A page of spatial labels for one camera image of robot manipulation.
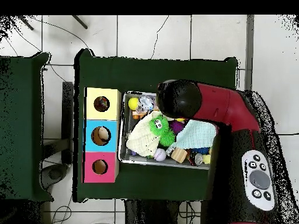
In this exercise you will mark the colourful patterned cloth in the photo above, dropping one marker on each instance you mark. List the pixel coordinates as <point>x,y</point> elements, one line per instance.
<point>101,103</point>

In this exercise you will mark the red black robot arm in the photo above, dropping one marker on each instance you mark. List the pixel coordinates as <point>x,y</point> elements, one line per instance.
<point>222,105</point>

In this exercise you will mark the silver mesh bin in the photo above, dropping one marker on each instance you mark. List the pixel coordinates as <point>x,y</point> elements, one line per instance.
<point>163,163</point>

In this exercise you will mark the wooden three-hole box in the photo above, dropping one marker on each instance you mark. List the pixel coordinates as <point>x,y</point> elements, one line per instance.
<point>102,116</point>

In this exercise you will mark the cream knitted cloth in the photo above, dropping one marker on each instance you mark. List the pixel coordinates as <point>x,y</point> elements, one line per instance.
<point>142,140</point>

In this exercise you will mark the green spiky toy with eyes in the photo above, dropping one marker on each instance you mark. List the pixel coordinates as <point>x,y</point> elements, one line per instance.
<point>167,137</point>

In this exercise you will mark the plain yellow ball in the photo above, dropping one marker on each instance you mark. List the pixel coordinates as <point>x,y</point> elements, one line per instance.
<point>133,103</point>

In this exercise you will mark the white baseball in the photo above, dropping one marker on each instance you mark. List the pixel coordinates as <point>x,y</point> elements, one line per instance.
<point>160,155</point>

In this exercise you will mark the striped wooden block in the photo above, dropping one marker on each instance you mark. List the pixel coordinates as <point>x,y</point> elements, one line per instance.
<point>179,155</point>

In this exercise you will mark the mint knitted cloth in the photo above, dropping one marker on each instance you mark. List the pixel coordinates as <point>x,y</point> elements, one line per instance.
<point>196,135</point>

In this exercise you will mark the dark green table cloth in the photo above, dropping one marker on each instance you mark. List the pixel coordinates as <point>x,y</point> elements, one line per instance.
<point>18,116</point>
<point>140,74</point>

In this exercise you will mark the black upright panel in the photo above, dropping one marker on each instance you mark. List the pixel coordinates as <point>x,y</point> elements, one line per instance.
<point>67,105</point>

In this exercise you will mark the grey rounded floor object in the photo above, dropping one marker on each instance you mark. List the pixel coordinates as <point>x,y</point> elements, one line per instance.
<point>55,173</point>

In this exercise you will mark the dark metal leg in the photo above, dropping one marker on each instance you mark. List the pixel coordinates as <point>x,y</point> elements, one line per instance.
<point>25,22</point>
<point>80,22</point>

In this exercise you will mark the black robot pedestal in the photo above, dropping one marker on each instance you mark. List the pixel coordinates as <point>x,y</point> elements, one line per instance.
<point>151,214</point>

